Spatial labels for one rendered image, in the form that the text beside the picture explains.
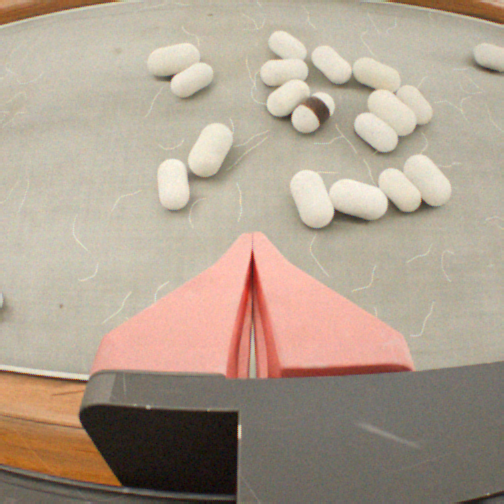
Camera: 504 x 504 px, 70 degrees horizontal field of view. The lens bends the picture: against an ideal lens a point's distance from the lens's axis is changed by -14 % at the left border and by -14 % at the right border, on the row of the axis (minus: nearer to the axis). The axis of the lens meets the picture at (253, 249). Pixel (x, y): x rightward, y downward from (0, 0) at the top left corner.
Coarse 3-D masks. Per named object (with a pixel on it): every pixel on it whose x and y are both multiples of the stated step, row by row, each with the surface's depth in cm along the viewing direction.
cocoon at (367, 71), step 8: (360, 64) 26; (368, 64) 26; (376, 64) 26; (360, 72) 26; (368, 72) 26; (376, 72) 26; (384, 72) 25; (392, 72) 25; (360, 80) 26; (368, 80) 26; (376, 80) 26; (384, 80) 26; (392, 80) 26; (400, 80) 26; (376, 88) 27; (384, 88) 26; (392, 88) 26
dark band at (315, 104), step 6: (312, 96) 25; (306, 102) 25; (312, 102) 25; (318, 102) 25; (324, 102) 25; (312, 108) 25; (318, 108) 25; (324, 108) 25; (318, 114) 25; (324, 114) 25; (330, 114) 25; (318, 120) 25; (324, 120) 25
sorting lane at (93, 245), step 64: (128, 0) 30; (192, 0) 30; (256, 0) 30; (320, 0) 30; (0, 64) 28; (64, 64) 28; (128, 64) 28; (256, 64) 28; (384, 64) 28; (448, 64) 28; (0, 128) 27; (64, 128) 27; (128, 128) 26; (192, 128) 26; (256, 128) 26; (320, 128) 26; (448, 128) 27; (0, 192) 25; (64, 192) 25; (128, 192) 25; (192, 192) 25; (256, 192) 25; (0, 256) 24; (64, 256) 24; (128, 256) 24; (192, 256) 24; (320, 256) 24; (384, 256) 24; (448, 256) 24; (0, 320) 23; (64, 320) 23; (384, 320) 23; (448, 320) 23
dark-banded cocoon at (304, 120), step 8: (320, 96) 25; (328, 96) 25; (328, 104) 25; (296, 112) 25; (304, 112) 25; (312, 112) 25; (296, 120) 25; (304, 120) 25; (312, 120) 25; (296, 128) 26; (304, 128) 25; (312, 128) 25
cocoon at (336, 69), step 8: (320, 48) 26; (328, 48) 26; (312, 56) 27; (320, 56) 26; (328, 56) 26; (336, 56) 26; (320, 64) 26; (328, 64) 26; (336, 64) 26; (344, 64) 26; (328, 72) 26; (336, 72) 26; (344, 72) 26; (336, 80) 26; (344, 80) 26
